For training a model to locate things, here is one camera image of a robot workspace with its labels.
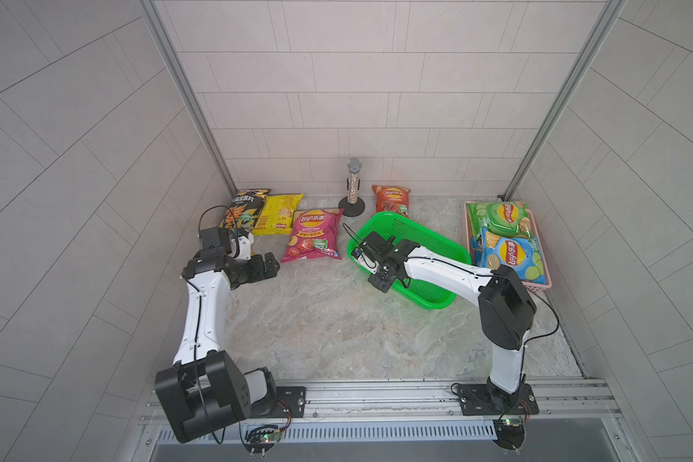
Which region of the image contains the black chips bag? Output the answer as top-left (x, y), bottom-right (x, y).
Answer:
top-left (221, 189), bottom-right (271, 232)

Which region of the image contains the yellow chips bag back left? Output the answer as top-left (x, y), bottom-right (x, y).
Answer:
top-left (252, 194), bottom-right (304, 236)

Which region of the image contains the microphone-like stand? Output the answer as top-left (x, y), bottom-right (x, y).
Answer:
top-left (339, 158), bottom-right (365, 218)

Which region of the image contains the left circuit board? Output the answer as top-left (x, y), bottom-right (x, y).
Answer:
top-left (241, 425), bottom-right (284, 457)

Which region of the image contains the light blue chips bag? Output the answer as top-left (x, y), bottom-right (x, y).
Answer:
top-left (480, 228), bottom-right (548, 285)

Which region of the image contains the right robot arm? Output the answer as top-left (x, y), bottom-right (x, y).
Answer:
top-left (350, 232), bottom-right (537, 402)

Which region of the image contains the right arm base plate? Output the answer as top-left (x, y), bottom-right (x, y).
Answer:
top-left (450, 382), bottom-right (539, 417)

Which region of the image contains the small red chips bag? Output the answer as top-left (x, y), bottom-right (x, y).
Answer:
top-left (373, 185), bottom-right (411, 218)

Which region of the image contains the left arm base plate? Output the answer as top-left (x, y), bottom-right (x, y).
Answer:
top-left (249, 386), bottom-right (307, 419)

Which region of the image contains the aluminium front rail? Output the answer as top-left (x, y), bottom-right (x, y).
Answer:
top-left (137, 377), bottom-right (625, 443)

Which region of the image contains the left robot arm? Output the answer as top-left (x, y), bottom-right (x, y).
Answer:
top-left (154, 227), bottom-right (279, 443)

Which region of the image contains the circuit board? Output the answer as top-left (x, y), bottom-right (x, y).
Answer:
top-left (241, 425), bottom-right (284, 457)
top-left (493, 419), bottom-right (526, 452)

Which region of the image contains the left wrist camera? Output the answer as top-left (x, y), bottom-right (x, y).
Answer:
top-left (233, 229), bottom-right (254, 261)

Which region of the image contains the right circuit board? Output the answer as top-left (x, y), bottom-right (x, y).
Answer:
top-left (493, 419), bottom-right (526, 452)

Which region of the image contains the pink plastic basket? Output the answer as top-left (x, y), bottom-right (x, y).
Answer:
top-left (464, 202), bottom-right (552, 293)

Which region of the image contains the magenta tomato chips bag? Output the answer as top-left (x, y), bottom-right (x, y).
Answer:
top-left (281, 209), bottom-right (344, 263)

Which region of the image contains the green plastic basket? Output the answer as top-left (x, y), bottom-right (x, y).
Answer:
top-left (345, 212), bottom-right (489, 310)

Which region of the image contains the green cucumber chips bag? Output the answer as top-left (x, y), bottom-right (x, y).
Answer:
top-left (467, 201), bottom-right (535, 239)

